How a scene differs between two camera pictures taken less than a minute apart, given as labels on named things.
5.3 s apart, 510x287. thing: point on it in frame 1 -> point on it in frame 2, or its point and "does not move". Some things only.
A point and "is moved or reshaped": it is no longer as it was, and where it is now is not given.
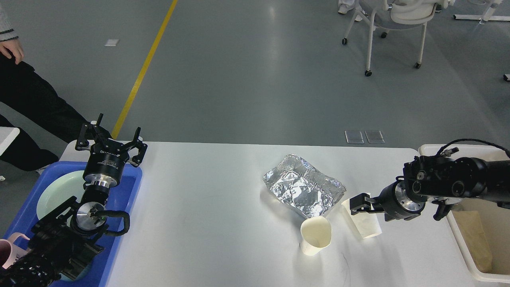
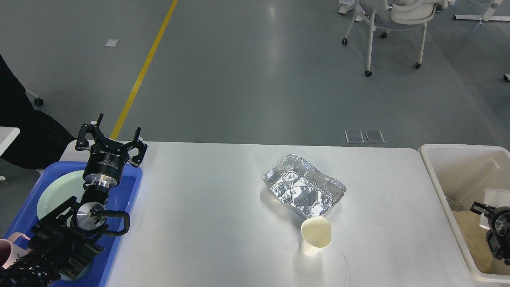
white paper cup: x=367 y=223 is moved or reshaped
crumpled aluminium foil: x=300 y=185 does not move
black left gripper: x=107 y=158 does not move
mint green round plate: x=63 y=186 does not move
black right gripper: x=394 y=201 -> x=499 y=221
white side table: x=7 y=135 does not move
